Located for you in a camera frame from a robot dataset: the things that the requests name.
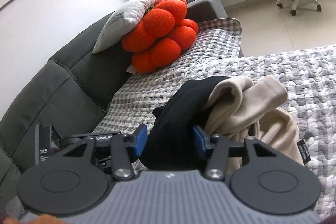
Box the white pillow with text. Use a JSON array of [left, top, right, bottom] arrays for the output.
[[92, 0, 159, 54]]

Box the orange flower-shaped cushion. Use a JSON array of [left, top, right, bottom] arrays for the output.
[[121, 0, 199, 74]]

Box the dark grey sofa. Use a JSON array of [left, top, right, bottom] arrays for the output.
[[0, 0, 228, 189]]

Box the grey checkered sofa blanket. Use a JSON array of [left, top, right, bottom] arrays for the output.
[[96, 18, 242, 170]]

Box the black device box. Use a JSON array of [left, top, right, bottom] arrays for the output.
[[34, 123, 61, 165]]

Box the grey patterned quilt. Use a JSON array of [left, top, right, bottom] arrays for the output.
[[210, 46, 335, 219]]

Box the beige and black fleece garment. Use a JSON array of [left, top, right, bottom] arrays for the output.
[[140, 76, 303, 170]]

